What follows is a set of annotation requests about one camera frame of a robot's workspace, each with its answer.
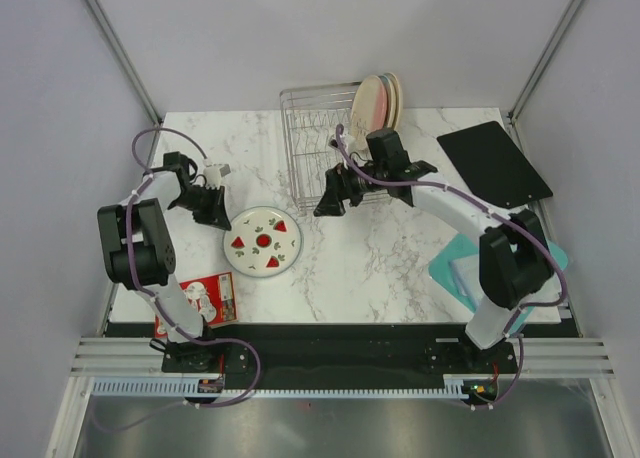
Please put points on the watermelon pattern plate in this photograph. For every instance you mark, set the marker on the watermelon pattern plate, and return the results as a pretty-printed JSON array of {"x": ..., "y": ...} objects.
[{"x": 263, "y": 242}]

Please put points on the green and cream plate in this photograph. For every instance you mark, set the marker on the green and cream plate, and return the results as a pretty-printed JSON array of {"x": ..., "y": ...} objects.
[{"x": 400, "y": 100}]

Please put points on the aluminium frame post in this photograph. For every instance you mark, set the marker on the aluminium frame post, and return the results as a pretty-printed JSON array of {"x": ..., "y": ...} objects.
[
  {"x": 560, "y": 31},
  {"x": 123, "y": 61}
]

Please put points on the teal cutting mat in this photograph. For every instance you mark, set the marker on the teal cutting mat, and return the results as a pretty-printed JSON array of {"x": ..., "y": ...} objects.
[{"x": 459, "y": 247}]

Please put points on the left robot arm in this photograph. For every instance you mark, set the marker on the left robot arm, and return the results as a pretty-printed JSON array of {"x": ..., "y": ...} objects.
[{"x": 139, "y": 254}]

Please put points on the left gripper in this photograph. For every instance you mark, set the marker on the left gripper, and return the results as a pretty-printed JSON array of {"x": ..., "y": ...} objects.
[{"x": 216, "y": 215}]

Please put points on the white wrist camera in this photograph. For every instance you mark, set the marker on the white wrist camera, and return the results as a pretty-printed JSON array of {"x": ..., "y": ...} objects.
[
  {"x": 350, "y": 140},
  {"x": 214, "y": 174}
]

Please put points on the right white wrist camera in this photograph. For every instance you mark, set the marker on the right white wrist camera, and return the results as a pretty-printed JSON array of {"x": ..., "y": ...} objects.
[{"x": 350, "y": 140}]

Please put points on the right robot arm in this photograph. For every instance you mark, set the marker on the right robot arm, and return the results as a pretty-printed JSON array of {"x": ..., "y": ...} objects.
[{"x": 514, "y": 258}]

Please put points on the black square mat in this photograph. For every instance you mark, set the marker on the black square mat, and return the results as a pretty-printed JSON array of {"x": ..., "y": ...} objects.
[{"x": 493, "y": 167}]

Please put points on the white slotted cable duct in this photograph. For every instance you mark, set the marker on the white slotted cable duct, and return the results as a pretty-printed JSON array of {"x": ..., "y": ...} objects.
[{"x": 201, "y": 388}]

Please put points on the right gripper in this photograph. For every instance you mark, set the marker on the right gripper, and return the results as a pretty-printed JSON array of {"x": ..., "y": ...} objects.
[{"x": 338, "y": 188}]

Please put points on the red instruction card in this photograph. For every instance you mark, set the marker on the red instruction card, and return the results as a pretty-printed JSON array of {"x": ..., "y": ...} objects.
[{"x": 194, "y": 306}]

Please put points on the blue and cream plate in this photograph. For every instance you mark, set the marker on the blue and cream plate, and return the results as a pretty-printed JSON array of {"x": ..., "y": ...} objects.
[{"x": 392, "y": 101}]

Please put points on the right aluminium frame post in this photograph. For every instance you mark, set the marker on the right aluminium frame post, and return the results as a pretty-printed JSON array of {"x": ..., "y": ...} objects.
[{"x": 560, "y": 31}]

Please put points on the metal wire dish rack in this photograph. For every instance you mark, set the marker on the metal wire dish rack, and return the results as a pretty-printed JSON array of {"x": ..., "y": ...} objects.
[{"x": 309, "y": 115}]

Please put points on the pink and cream plate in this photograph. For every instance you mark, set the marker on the pink and cream plate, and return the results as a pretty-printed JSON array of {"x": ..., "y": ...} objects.
[{"x": 369, "y": 110}]

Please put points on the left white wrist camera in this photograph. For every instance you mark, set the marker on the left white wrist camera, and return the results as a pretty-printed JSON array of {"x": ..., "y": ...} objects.
[{"x": 214, "y": 174}]

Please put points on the left aluminium frame post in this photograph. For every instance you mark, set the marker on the left aluminium frame post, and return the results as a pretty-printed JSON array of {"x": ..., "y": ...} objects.
[{"x": 123, "y": 61}]

